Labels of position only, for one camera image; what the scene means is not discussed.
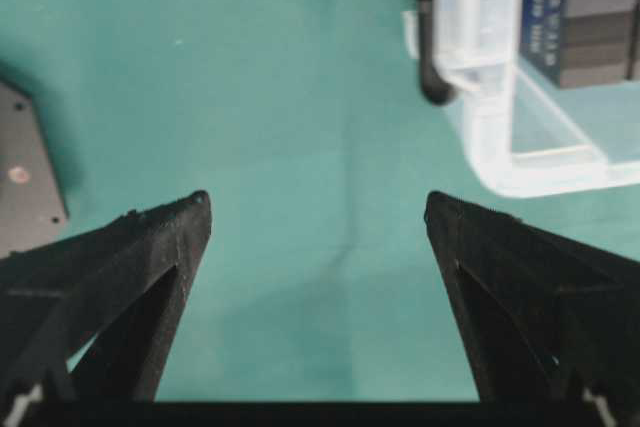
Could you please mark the black metal base plate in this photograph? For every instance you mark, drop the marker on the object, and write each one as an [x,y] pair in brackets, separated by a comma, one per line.
[33,211]

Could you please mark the black camera box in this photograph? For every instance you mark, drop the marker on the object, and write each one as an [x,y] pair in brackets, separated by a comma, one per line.
[578,43]

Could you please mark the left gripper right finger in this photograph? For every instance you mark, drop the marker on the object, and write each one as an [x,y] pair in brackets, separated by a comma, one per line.
[543,318]

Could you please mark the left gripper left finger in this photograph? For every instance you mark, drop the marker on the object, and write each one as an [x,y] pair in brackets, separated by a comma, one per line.
[92,318]

